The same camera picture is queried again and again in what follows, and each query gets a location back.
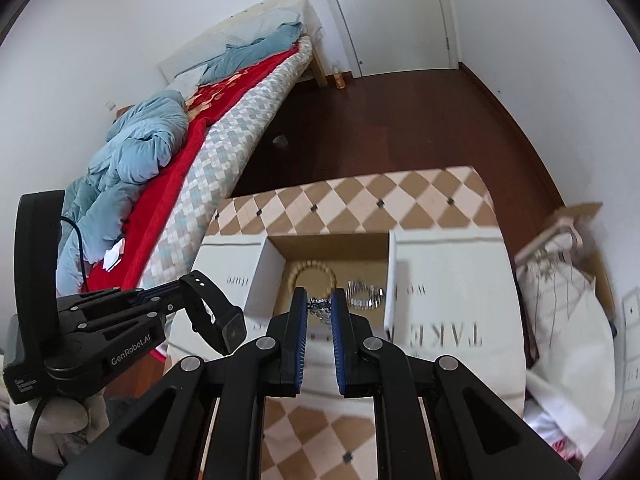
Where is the silver metal watch band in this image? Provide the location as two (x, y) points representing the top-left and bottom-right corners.
(345, 280), (386, 311)

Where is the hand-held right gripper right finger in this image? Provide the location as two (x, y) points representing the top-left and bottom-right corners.
(330, 287), (581, 480)

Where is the pale patterned bed sheet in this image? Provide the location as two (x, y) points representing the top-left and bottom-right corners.
(157, 0), (323, 87)

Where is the white paper scrap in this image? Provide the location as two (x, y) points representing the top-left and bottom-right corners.
(102, 240), (126, 271)

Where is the checked mattress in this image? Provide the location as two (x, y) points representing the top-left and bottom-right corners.
(140, 35), (327, 292)

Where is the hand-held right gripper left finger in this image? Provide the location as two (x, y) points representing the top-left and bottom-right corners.
(57, 287), (308, 480)

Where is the black smartwatch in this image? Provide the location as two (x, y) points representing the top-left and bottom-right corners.
(180, 270), (246, 356)

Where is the white cardboard box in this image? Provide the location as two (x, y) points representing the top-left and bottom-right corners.
(167, 229), (527, 408)

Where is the white door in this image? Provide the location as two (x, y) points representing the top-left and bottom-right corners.
(320, 0), (459, 79)

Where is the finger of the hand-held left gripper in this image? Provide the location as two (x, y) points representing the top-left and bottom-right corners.
(56, 286), (152, 314)
(79, 279), (192, 337)

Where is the light blue duvet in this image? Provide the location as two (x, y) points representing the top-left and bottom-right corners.
(56, 90), (192, 295)

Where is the white printed paper sheet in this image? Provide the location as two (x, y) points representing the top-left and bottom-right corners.
(606, 294), (640, 452)

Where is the bed with red blanket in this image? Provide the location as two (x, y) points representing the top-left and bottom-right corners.
(87, 42), (302, 292)

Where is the white paper bag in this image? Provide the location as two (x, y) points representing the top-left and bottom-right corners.
(515, 237), (619, 462)

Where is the brown checked tablecloth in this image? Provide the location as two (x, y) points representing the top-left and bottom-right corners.
(202, 165), (527, 480)

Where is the wooden bead bracelet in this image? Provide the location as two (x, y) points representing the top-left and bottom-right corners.
(287, 260), (339, 307)

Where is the silver chain bracelet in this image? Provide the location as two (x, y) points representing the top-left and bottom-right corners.
(307, 296), (334, 324)

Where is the person's left hand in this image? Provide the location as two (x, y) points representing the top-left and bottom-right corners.
(9, 392), (103, 456)

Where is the blue-grey blanket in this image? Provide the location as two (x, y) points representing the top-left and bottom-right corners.
(199, 22), (304, 84)

